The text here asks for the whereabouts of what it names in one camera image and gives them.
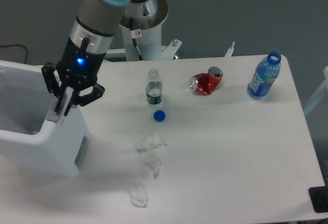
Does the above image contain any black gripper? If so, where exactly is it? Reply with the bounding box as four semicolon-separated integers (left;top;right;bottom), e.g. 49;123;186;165
42;39;105;116

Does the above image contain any white push-lid trash can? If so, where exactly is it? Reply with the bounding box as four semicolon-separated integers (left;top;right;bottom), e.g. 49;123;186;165
1;60;90;176

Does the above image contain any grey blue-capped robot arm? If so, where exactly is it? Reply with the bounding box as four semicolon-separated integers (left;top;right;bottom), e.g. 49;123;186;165
42;0;168;112

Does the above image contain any crushed red soda can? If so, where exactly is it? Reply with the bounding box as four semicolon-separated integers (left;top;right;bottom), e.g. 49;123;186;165
190;66;223;95

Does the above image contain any clear green-label plastic bottle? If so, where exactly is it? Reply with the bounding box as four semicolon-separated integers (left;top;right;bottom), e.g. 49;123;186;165
146;69;162;105

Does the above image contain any blue bottle cap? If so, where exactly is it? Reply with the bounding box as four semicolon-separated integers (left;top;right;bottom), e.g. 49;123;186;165
153;110;166;122

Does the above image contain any upper crumpled white tissue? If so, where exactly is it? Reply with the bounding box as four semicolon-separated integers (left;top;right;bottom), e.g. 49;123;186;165
133;130;168;152

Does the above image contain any crumpled white tissue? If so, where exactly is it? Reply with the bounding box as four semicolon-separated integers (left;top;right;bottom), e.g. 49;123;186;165
143;149;162;178
127;181;148;208
133;130;168;152

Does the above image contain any middle crumpled white tissue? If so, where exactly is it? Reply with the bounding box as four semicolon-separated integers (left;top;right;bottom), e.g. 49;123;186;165
143;149;162;178

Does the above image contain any lower crumpled white tissue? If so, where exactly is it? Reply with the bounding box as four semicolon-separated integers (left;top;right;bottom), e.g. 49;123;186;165
127;181;148;208

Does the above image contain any blue plastic drink bottle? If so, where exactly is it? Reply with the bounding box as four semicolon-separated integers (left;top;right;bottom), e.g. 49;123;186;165
247;51;281;99

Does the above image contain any black device at table edge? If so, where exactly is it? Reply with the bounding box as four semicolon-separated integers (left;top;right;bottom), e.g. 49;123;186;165
309;186;327;213

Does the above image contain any black cable on floor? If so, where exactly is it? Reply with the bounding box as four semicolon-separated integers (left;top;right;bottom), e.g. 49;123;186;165
0;44;28;63

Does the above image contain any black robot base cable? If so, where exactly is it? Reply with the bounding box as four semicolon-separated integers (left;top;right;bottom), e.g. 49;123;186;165
129;17;143;62

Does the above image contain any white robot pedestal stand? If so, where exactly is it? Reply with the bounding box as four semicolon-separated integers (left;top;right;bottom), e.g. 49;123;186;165
104;0;236;62

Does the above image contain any white frame at right edge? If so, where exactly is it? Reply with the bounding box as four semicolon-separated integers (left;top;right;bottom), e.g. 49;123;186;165
303;67;327;116

